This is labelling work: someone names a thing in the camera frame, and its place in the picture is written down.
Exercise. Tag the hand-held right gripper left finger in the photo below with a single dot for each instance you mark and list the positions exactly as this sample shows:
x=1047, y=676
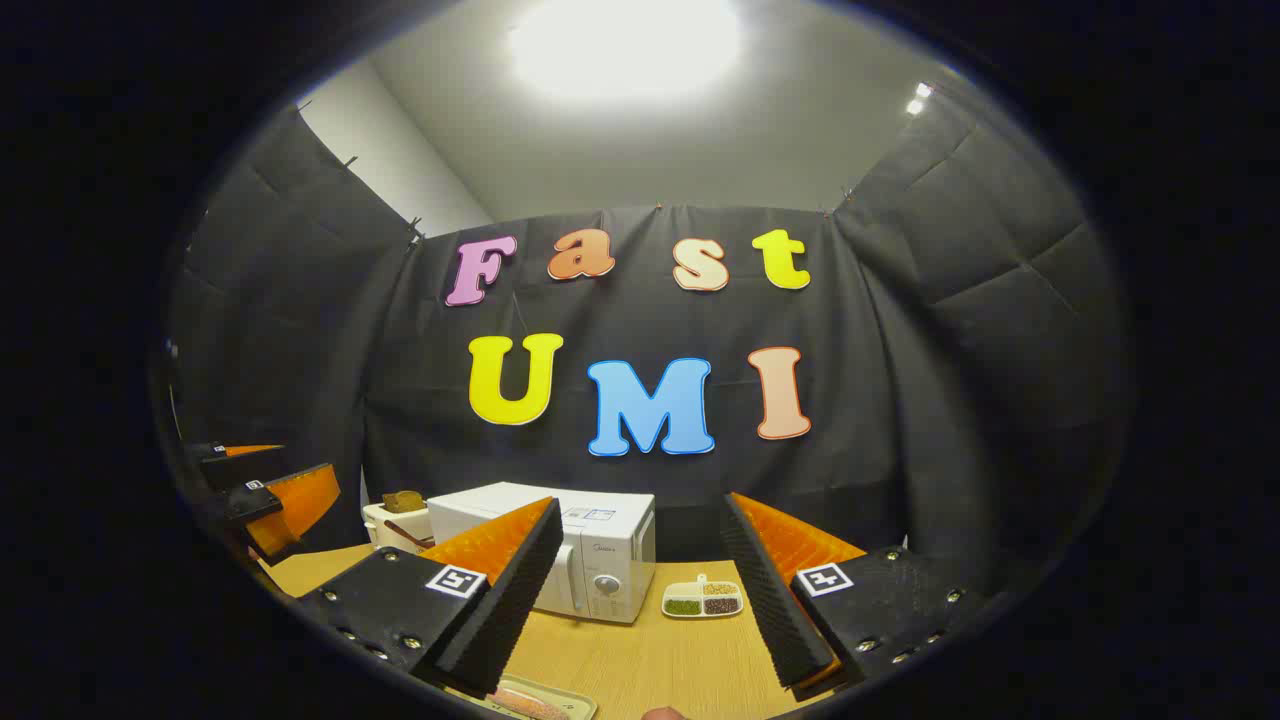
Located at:
x=510, y=610

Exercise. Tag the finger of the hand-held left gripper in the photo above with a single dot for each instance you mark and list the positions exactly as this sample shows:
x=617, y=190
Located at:
x=235, y=465
x=250, y=505

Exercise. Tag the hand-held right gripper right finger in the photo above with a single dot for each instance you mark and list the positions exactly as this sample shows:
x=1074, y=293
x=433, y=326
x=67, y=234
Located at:
x=770, y=600

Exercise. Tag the white microwave oven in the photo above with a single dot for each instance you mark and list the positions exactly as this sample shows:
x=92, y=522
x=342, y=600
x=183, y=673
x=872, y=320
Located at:
x=610, y=560

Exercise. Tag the dark red beans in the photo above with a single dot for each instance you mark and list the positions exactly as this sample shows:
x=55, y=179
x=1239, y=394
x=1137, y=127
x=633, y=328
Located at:
x=721, y=606

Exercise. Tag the yellow soybeans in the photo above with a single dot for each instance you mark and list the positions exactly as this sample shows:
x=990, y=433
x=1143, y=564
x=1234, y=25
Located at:
x=718, y=589

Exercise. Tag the white divided plate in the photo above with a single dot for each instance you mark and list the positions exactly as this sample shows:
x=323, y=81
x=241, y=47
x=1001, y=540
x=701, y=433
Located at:
x=700, y=590

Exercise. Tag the green mung beans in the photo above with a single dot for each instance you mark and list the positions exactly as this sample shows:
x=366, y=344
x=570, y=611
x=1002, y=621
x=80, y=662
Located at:
x=682, y=607

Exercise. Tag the beige tray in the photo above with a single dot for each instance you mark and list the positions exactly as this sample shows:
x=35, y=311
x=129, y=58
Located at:
x=578, y=700

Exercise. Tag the white toaster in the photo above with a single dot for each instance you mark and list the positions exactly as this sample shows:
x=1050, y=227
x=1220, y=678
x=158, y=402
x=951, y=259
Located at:
x=395, y=525

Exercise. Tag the brown toast slice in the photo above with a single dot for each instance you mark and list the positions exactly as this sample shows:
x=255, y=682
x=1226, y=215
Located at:
x=403, y=501

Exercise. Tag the black backdrop cloth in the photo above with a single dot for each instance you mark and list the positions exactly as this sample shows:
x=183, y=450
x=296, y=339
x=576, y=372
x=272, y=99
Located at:
x=900, y=350

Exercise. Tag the small ceiling light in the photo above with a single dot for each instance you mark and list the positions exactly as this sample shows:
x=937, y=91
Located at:
x=918, y=100

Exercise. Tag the large ceiling light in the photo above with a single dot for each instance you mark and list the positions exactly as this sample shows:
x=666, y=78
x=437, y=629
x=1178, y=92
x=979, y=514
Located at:
x=625, y=45

